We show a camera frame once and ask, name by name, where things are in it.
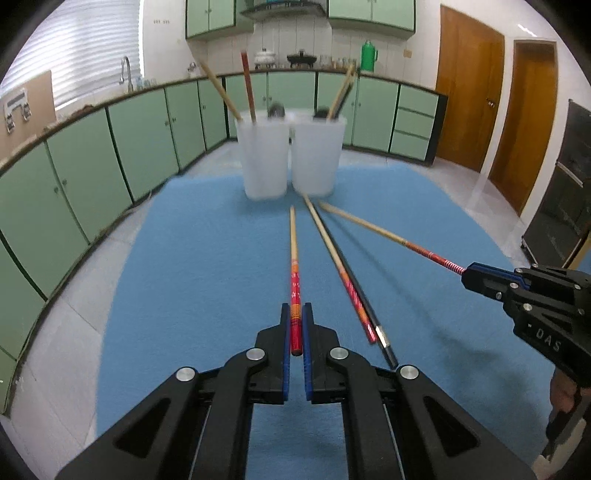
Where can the person's right hand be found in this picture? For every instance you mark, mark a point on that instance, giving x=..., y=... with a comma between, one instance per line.
x=561, y=397

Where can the row of glass jars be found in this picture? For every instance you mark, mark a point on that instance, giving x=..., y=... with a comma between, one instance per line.
x=337, y=61

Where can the green thermos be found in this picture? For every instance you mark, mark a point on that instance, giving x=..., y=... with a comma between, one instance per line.
x=368, y=57

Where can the black chopstick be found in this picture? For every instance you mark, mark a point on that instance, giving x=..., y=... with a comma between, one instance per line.
x=347, y=94
x=369, y=314

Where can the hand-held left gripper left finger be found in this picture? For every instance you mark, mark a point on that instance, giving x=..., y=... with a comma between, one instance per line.
x=286, y=369

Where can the range hood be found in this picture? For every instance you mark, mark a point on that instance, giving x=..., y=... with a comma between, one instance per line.
x=281, y=9

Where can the wooden door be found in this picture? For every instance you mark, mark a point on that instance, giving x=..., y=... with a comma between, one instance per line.
x=466, y=92
x=526, y=129

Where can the red patterned wooden chopstick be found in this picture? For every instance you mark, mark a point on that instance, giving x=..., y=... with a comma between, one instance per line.
x=221, y=90
x=392, y=237
x=342, y=90
x=248, y=87
x=294, y=277
x=332, y=258

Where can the white window blind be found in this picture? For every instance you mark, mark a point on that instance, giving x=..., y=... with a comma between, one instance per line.
x=83, y=46

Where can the white cooking pot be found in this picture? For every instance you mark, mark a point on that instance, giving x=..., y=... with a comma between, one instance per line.
x=265, y=57

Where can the black wok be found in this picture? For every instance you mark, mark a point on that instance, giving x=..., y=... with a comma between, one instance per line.
x=301, y=59

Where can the white double utensil holder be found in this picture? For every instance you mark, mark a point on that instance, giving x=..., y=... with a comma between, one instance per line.
x=263, y=157

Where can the wooden board with clamps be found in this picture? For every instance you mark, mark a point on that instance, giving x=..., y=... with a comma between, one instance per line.
x=39, y=92

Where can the metal faucet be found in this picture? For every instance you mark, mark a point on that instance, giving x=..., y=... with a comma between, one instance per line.
x=125, y=69

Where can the blue mat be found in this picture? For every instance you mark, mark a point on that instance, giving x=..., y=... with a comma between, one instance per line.
x=207, y=277

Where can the green wall cabinet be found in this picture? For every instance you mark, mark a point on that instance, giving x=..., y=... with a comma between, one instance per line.
x=212, y=18
x=369, y=14

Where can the black cabinet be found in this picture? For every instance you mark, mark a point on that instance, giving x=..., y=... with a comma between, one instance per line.
x=563, y=194

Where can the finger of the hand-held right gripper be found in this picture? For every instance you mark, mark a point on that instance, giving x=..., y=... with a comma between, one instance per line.
x=487, y=285
x=496, y=268

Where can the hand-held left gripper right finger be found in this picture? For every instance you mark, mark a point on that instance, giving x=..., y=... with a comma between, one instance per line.
x=307, y=369

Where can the green base cabinet with drawers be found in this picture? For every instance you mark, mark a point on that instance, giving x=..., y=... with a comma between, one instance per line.
x=415, y=120

